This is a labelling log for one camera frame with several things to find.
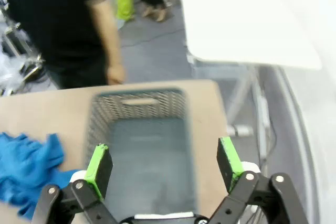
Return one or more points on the blue fabric garment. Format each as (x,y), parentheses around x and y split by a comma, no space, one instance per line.
(23,161)

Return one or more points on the person's left forearm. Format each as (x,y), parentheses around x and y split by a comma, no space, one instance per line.
(111,48)

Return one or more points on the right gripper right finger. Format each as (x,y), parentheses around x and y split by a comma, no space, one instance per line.
(228,161)

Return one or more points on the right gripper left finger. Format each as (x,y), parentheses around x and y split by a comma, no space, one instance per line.
(101,166)

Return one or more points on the white table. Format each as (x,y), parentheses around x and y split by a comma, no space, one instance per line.
(236,19)

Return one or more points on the person in black t-shirt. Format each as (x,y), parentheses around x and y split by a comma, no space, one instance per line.
(52,11)

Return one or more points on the grey plastic lattice basket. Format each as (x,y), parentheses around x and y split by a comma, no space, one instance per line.
(152,155)

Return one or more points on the person's left hand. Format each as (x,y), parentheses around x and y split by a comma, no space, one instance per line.
(116,74)

